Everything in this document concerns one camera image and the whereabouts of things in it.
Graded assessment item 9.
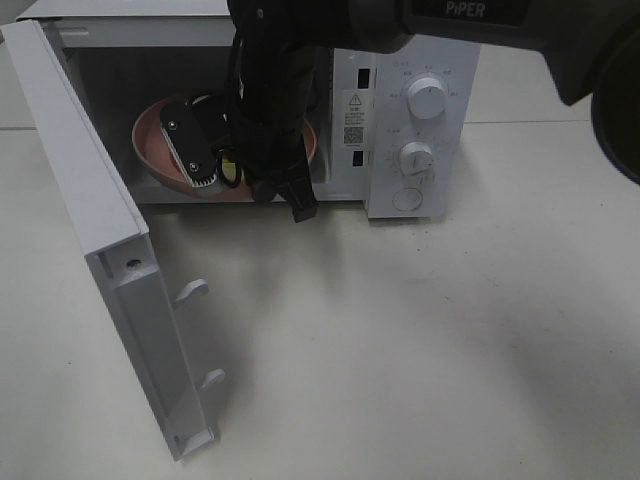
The white microwave oven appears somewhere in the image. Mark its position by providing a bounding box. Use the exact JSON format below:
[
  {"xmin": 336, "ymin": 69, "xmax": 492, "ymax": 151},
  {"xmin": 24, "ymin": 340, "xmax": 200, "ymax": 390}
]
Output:
[{"xmin": 13, "ymin": 1, "xmax": 480, "ymax": 218}]

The white warning label sticker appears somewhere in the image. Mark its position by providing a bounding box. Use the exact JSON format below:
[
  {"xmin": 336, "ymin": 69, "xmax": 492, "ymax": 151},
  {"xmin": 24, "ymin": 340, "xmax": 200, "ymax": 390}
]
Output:
[{"xmin": 339, "ymin": 89, "xmax": 371, "ymax": 148}]

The white microwave door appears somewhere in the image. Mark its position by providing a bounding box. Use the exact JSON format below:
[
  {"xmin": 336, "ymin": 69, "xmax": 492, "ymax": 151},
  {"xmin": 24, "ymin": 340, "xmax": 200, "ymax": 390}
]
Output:
[{"xmin": 2, "ymin": 20, "xmax": 224, "ymax": 459}]

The round white door button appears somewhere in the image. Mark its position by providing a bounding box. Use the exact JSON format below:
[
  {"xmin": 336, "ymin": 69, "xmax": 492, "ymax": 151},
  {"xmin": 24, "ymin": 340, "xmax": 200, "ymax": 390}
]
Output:
[{"xmin": 392, "ymin": 188, "xmax": 423, "ymax": 212}]

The upper white power knob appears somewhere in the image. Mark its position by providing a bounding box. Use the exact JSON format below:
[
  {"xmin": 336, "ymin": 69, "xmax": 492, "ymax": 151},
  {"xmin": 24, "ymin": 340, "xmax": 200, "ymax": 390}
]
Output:
[{"xmin": 406, "ymin": 75, "xmax": 448, "ymax": 120}]

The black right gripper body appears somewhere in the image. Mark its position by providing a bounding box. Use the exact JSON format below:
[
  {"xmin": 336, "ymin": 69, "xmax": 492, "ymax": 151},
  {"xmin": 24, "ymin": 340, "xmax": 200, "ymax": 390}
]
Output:
[{"xmin": 224, "ymin": 47, "xmax": 315, "ymax": 197}]

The lower white timer knob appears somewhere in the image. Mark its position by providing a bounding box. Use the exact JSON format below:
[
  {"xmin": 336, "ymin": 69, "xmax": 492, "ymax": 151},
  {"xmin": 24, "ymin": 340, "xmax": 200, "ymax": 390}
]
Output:
[{"xmin": 399, "ymin": 142, "xmax": 434, "ymax": 176}]

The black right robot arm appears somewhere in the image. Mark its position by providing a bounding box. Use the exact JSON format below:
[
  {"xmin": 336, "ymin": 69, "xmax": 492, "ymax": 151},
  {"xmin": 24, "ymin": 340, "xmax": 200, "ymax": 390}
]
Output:
[{"xmin": 226, "ymin": 0, "xmax": 639, "ymax": 222}]

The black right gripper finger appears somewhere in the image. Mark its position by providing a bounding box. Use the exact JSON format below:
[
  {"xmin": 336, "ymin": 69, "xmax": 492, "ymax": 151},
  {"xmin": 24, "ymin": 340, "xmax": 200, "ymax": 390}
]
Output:
[
  {"xmin": 279, "ymin": 164, "xmax": 318, "ymax": 223},
  {"xmin": 160, "ymin": 103, "xmax": 223, "ymax": 196}
]

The sandwich with lettuce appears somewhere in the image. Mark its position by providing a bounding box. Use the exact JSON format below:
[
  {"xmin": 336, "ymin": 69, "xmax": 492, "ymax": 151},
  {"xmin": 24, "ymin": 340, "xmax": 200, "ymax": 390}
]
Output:
[{"xmin": 192, "ymin": 94, "xmax": 244, "ymax": 187}]

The pink plate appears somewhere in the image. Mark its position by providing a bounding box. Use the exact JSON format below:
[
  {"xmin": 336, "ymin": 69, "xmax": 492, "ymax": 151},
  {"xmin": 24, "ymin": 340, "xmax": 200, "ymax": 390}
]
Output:
[{"xmin": 131, "ymin": 89, "xmax": 319, "ymax": 202}]

